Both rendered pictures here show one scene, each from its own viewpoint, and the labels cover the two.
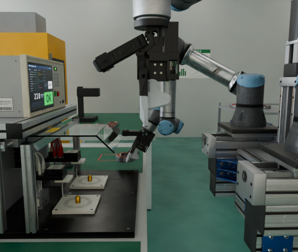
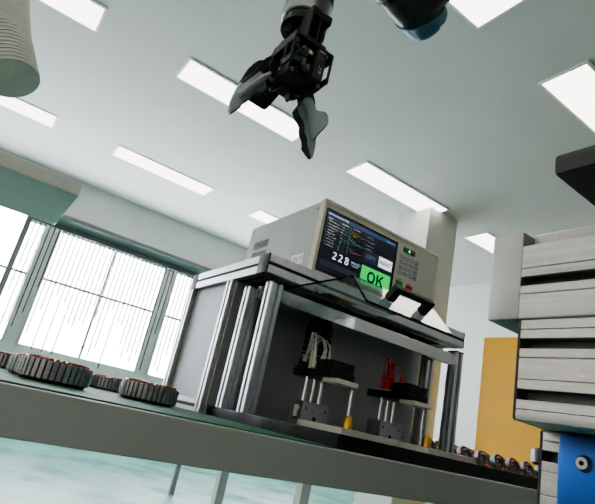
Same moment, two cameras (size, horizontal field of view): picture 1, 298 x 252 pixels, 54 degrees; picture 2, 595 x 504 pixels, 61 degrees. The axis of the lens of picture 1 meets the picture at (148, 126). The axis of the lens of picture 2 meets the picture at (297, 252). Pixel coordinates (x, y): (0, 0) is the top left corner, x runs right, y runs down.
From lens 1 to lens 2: 0.83 m
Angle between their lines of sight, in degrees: 65
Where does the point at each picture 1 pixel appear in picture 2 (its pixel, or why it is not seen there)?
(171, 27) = (307, 14)
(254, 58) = not seen: outside the picture
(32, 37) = not seen: hidden behind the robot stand
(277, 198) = (555, 296)
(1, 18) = not seen: hidden behind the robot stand
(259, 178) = (504, 245)
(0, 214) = (227, 378)
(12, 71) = (312, 221)
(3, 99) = (297, 255)
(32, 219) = (246, 388)
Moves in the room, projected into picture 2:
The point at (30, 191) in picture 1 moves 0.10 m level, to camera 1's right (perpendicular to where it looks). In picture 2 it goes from (255, 345) to (280, 345)
